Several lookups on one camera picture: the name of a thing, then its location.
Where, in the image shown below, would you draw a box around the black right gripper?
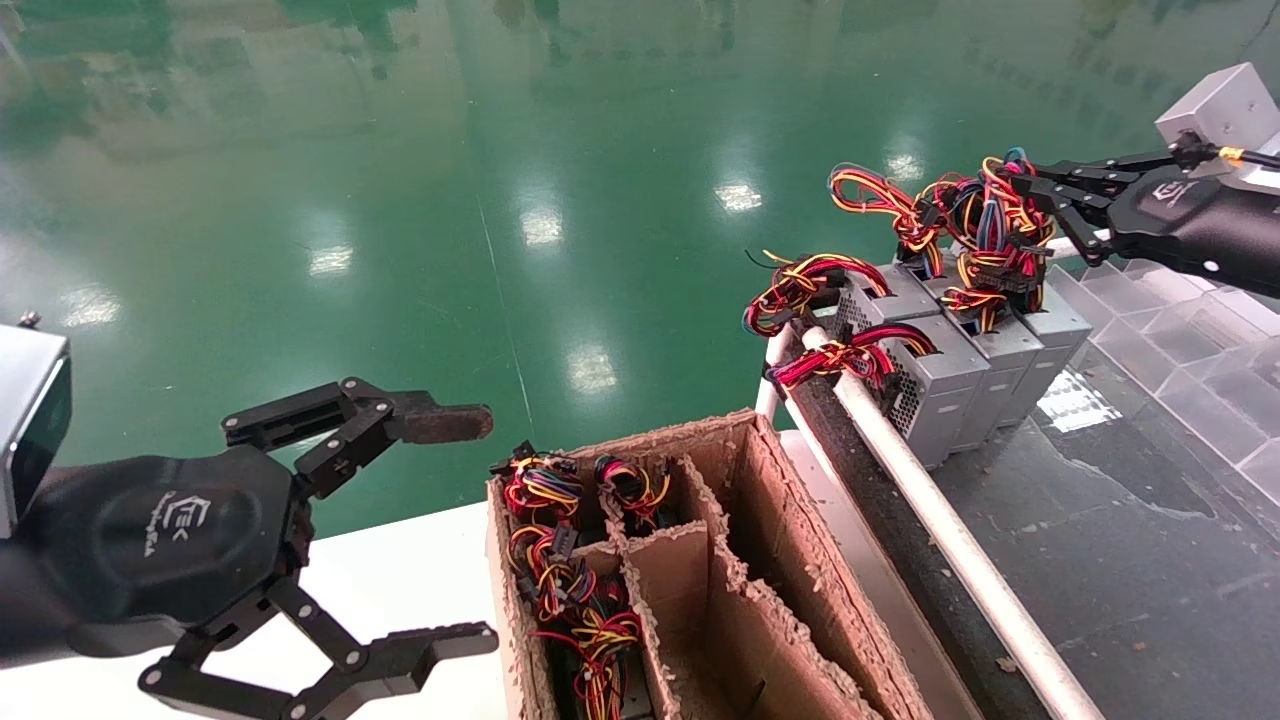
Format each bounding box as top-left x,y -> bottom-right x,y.
1008,140 -> 1280,302

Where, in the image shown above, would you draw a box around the short white pipe rail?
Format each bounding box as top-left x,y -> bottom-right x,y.
754,325 -> 802,422

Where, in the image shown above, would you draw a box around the left gripper finger worn pad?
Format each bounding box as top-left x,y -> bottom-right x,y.
224,377 -> 495,500

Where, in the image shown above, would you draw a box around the wire bundles in box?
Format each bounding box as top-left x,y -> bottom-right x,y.
529,600 -> 647,720

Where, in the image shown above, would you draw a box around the cardboard divider insert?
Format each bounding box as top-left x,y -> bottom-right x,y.
600,455 -> 882,720

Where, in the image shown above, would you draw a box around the long white pipe rail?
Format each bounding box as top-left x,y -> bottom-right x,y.
800,325 -> 1107,720

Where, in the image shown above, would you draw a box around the colourful wire harness bundle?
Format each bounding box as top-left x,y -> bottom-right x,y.
489,440 -> 587,522

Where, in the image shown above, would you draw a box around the black conveyor mat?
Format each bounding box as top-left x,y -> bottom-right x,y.
785,350 -> 1280,720

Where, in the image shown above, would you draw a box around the black camera cable yellow plug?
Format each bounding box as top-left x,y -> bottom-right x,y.
1214,144 -> 1280,172

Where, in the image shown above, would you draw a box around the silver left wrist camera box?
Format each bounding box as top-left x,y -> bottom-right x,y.
0,312 -> 74,542

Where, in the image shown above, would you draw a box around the power supply with coloured wires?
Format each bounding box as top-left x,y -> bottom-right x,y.
765,315 -> 993,471
743,250 -> 947,337
828,163 -> 949,282
594,455 -> 674,532
1000,285 -> 1094,429
507,522 -> 622,622

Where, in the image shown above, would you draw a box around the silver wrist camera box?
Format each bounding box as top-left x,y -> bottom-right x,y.
0,312 -> 74,542
1154,62 -> 1280,194

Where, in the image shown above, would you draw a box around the clear plastic divider tray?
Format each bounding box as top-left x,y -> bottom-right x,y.
1040,255 -> 1280,502

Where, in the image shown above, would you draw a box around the frayed brown cardboard box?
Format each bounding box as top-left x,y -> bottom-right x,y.
485,408 -> 937,720

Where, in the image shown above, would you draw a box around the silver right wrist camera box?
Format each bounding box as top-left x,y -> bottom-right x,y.
1154,62 -> 1280,194

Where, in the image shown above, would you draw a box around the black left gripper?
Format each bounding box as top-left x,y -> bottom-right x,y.
20,445 -> 500,720

